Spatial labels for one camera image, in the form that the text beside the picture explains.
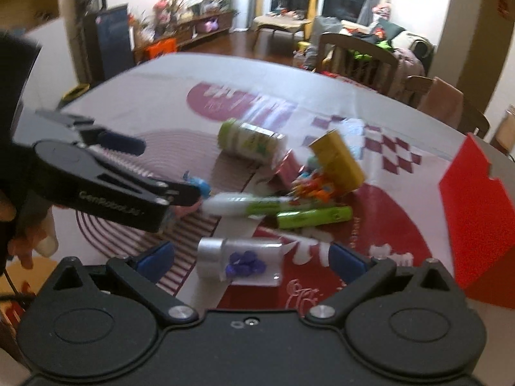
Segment person's left hand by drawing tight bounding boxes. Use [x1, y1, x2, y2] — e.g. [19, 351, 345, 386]
[0, 189, 59, 270]

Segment wooden chair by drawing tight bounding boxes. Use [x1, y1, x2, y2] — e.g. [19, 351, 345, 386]
[404, 76, 492, 139]
[316, 32, 399, 97]

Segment yellow box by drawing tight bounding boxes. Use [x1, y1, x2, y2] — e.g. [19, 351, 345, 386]
[308, 129, 366, 194]

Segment orange printed cardboard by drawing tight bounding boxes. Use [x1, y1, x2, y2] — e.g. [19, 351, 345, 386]
[0, 255, 61, 371]

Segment red and white printed tablecloth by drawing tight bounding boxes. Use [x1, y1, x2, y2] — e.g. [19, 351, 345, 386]
[60, 52, 475, 310]

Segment green and white bottle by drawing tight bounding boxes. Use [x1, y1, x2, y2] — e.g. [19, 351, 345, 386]
[217, 118, 288, 165]

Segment pink and blue toy figure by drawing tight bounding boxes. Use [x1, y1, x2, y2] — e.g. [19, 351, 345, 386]
[169, 171, 213, 220]

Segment wooden coffee table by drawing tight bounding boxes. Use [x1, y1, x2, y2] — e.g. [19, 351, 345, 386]
[253, 14, 312, 51]

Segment black cabinet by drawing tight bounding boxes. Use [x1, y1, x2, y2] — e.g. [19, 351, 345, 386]
[82, 4, 135, 85]

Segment clear plastic case silver cap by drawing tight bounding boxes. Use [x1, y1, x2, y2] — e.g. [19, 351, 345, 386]
[196, 236, 284, 288]

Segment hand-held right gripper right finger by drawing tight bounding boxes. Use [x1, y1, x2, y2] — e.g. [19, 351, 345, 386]
[304, 242, 459, 326]

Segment wooden bookshelf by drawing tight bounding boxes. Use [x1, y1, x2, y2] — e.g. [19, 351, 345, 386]
[0, 0, 61, 33]

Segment pink packet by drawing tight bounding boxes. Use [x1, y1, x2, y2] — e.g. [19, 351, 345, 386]
[277, 151, 307, 189]

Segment long wooden tv stand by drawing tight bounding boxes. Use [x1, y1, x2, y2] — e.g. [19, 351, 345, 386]
[135, 10, 234, 63]

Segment black cable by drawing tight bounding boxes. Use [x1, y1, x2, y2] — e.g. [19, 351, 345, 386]
[0, 263, 35, 302]

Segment pink cloth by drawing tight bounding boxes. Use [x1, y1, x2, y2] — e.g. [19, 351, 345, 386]
[418, 77, 463, 123]

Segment sofa with clothes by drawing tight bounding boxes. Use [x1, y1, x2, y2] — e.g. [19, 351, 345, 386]
[338, 20, 437, 89]

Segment orange printed box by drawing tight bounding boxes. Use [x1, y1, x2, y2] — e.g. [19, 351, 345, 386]
[145, 38, 178, 61]

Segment yellow giraffe toy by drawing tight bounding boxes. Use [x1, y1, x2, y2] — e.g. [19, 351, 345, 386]
[303, 0, 320, 43]

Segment white and green tube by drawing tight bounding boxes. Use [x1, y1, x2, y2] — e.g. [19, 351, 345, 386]
[201, 193, 296, 220]

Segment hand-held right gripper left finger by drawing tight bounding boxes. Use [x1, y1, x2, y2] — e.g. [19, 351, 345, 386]
[52, 241, 200, 326]

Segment red cardboard box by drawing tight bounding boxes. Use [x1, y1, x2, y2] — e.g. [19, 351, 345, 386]
[438, 133, 515, 310]

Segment pale grey bag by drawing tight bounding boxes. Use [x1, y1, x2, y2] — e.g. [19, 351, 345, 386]
[313, 16, 342, 45]

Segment dark wooden stand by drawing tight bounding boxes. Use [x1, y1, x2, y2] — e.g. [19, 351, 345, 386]
[74, 0, 108, 85]

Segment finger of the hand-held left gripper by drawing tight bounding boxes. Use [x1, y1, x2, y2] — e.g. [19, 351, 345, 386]
[86, 147, 202, 210]
[36, 109, 146, 157]

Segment orange colourful small toys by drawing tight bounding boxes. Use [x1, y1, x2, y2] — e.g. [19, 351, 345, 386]
[292, 171, 339, 207]

